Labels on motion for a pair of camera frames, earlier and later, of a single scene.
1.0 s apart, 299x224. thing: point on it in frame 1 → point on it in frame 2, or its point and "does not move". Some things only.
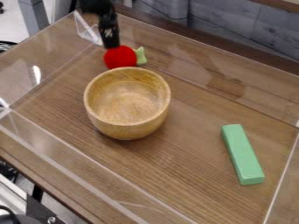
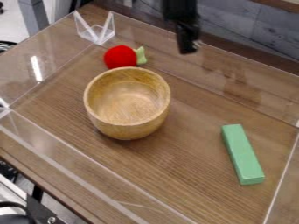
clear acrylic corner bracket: (86, 31) does not move
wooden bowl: (125, 101) does not move
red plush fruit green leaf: (124, 56) does not move
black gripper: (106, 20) → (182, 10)
